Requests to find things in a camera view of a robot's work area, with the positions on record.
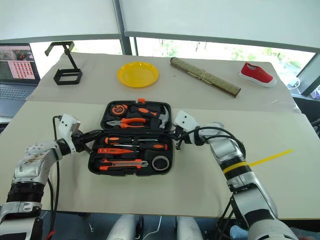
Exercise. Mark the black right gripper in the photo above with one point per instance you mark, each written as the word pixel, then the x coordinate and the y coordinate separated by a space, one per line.
pixel 184 136

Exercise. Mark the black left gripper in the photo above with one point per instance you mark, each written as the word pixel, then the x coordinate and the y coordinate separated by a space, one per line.
pixel 81 141

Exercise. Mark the orange voltage tester pen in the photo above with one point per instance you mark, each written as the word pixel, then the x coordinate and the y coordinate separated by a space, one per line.
pixel 112 150

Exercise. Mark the orange black utility knife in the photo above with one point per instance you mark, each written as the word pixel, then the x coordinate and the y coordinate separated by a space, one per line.
pixel 120 163

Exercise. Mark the black plastic tool case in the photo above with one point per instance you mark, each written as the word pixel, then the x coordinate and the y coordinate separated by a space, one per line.
pixel 130 172

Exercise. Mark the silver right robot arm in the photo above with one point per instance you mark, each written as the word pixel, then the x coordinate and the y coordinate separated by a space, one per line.
pixel 250 185

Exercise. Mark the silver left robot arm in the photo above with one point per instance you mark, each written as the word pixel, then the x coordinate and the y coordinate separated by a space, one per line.
pixel 32 162

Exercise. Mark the orange black tape measure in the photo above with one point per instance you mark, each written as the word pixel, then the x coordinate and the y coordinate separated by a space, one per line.
pixel 119 109

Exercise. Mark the beige table cover sheet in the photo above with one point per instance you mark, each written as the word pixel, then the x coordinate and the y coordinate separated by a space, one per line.
pixel 100 93
pixel 150 195

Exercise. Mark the black headphone stand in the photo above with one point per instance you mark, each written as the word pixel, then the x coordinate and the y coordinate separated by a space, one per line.
pixel 67 83

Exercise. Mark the rolled bamboo mat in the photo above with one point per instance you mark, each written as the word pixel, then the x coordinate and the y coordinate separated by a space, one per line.
pixel 205 76

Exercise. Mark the yellow plastic plate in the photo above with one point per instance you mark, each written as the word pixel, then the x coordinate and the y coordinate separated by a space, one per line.
pixel 137 75

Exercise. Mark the dark grey laptop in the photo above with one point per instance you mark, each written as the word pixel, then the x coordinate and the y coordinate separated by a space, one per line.
pixel 17 92

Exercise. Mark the silver rounded shape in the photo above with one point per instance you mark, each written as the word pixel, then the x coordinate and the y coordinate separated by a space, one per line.
pixel 188 228
pixel 126 228

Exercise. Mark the yellow zip tie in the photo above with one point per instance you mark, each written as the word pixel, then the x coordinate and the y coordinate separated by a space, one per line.
pixel 272 156

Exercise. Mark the dark grey window mullion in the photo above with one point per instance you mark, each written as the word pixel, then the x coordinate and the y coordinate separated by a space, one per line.
pixel 128 46

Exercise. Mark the red canvas shoe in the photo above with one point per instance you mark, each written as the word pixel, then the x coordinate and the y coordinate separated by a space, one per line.
pixel 257 75

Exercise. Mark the white roller blind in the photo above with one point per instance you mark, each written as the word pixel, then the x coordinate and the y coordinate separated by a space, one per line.
pixel 220 17
pixel 55 17

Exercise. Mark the black chair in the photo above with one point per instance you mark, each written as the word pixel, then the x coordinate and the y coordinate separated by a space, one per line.
pixel 311 112

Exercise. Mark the dark window side pillar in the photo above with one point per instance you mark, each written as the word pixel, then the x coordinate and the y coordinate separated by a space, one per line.
pixel 310 75

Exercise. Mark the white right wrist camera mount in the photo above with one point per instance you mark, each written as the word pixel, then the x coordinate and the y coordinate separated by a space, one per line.
pixel 185 120

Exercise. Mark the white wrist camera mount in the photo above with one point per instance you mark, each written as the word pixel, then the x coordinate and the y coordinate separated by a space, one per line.
pixel 66 122
pixel 185 120

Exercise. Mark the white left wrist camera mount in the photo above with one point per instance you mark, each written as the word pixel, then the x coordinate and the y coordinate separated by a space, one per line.
pixel 66 122

